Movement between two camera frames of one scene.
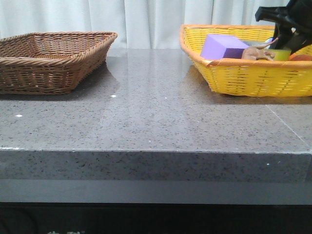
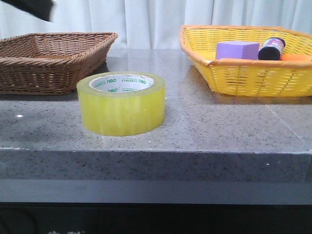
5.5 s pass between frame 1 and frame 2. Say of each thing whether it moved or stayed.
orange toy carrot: stayed
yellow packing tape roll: moved
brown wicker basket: stayed
